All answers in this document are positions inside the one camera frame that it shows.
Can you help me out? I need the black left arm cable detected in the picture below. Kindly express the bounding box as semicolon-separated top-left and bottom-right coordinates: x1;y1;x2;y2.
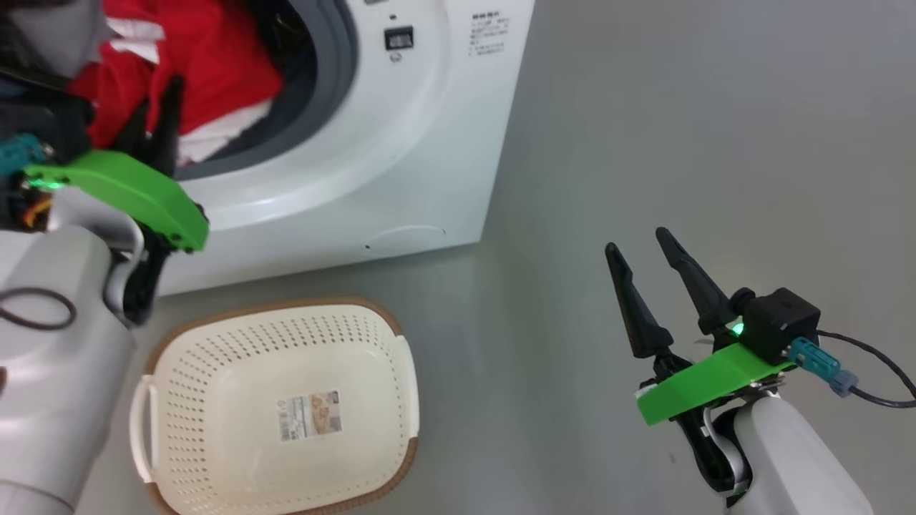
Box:
0;288;78;331

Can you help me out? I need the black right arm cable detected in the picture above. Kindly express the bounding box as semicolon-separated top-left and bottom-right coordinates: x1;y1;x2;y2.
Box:
787;330;916;410

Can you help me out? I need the white front-load washing machine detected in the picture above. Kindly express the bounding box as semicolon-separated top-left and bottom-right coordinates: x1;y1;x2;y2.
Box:
0;0;535;298

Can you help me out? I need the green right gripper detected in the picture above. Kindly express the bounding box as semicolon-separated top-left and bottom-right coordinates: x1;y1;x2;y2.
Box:
605;227;795;427

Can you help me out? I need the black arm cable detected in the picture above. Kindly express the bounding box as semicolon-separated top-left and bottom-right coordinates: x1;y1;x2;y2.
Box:
787;330;916;410
0;288;78;331

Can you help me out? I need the cream perforated laundry basket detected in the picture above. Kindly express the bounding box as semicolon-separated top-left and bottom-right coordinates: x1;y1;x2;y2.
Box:
130;298;420;515

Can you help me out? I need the red and white garment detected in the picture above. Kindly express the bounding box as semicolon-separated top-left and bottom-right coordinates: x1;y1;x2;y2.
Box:
68;0;283;169

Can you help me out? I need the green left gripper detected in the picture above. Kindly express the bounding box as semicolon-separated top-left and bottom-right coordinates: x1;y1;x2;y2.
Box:
21;75;210;326

